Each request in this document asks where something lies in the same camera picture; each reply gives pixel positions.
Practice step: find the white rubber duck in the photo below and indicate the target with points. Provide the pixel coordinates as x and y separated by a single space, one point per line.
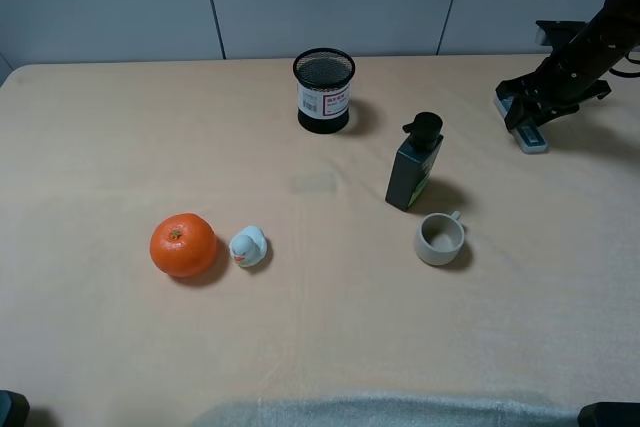
248 247

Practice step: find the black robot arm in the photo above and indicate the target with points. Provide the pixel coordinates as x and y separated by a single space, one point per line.
612 10

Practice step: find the orange mandarin fruit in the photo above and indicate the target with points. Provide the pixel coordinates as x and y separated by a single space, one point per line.
183 245

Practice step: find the black mesh pen holder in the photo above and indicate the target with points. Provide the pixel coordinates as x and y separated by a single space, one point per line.
323 77

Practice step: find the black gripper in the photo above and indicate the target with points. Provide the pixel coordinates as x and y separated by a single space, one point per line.
582 52

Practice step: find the beige ceramic cup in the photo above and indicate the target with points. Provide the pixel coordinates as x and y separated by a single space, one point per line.
439 238

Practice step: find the dark green pump bottle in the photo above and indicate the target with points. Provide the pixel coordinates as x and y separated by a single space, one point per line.
414 160

